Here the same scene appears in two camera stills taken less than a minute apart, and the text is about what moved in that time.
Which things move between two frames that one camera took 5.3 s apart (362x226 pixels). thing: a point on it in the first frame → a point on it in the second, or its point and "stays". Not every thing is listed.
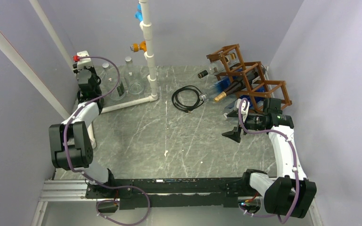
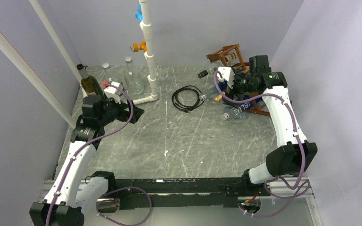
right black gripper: (234, 134) → (237, 76)
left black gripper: (92, 69) → (125, 115)
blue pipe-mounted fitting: (138, 14) stays
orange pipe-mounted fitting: (135, 47) stays
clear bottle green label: (133, 77) stays
